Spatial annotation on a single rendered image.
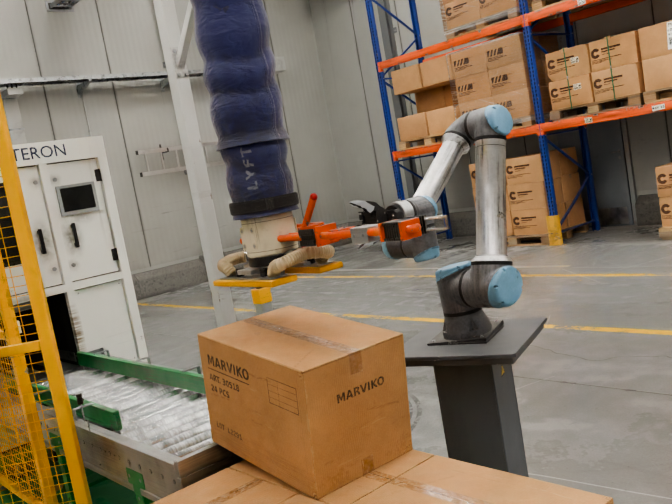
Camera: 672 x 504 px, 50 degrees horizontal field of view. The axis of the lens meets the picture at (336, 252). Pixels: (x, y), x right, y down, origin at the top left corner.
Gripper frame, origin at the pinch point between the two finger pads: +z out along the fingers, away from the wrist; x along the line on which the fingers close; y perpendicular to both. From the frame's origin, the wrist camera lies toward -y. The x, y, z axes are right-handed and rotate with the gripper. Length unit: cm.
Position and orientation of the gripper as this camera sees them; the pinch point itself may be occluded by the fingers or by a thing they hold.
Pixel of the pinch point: (355, 226)
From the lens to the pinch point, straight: 226.8
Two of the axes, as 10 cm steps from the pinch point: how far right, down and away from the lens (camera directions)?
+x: -1.7, -9.8, -1.1
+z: -7.5, 2.0, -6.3
